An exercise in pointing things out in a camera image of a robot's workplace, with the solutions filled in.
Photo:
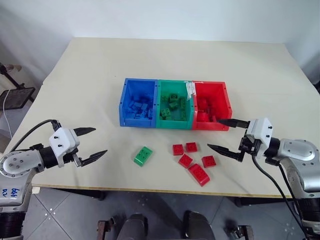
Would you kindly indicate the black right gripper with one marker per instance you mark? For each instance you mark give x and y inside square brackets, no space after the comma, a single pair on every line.
[251,147]

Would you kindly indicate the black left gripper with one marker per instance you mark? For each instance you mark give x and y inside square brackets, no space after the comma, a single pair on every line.
[71,156]

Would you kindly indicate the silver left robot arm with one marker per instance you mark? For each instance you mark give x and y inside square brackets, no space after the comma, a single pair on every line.
[15,163]

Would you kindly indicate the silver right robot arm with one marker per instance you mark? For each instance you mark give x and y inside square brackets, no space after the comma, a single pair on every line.
[297,152]

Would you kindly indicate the small red building brick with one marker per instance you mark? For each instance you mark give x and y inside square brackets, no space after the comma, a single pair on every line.
[185,161]
[208,161]
[178,149]
[203,117]
[191,147]

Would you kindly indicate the red plastic bin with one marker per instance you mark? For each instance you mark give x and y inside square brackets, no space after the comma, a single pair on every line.
[225,100]

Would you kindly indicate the large red building brick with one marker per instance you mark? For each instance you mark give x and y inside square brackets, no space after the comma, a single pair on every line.
[199,175]

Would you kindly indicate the small green building brick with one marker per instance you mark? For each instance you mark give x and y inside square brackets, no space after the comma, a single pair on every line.
[174,105]
[174,97]
[165,99]
[166,113]
[183,114]
[183,102]

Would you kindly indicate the blue plastic bin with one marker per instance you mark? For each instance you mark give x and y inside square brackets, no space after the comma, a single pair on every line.
[127,105]

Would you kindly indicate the large green building brick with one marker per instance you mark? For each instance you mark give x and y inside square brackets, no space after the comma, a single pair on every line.
[143,156]

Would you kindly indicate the small blue building brick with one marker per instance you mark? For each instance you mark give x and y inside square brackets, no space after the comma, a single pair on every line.
[140,115]
[137,105]
[150,113]
[144,108]

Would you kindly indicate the green plastic bin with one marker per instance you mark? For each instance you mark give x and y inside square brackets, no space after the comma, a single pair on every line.
[172,123]

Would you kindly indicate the white tape strip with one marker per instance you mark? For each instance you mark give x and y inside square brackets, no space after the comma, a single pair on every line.
[191,90]

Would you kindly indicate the black floor stand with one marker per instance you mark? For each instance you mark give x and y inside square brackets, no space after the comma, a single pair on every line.
[17,96]

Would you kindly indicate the dark rounded shape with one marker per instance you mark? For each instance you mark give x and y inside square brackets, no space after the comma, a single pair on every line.
[132,226]
[198,225]

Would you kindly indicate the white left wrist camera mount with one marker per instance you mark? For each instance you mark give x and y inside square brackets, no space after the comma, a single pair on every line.
[62,142]

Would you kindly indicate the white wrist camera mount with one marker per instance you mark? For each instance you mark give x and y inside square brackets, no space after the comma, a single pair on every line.
[62,142]
[260,130]

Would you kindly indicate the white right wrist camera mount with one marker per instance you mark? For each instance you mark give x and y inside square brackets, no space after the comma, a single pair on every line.
[260,130]

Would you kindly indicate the black table frame bracket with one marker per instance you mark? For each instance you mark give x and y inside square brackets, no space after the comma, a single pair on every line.
[262,201]

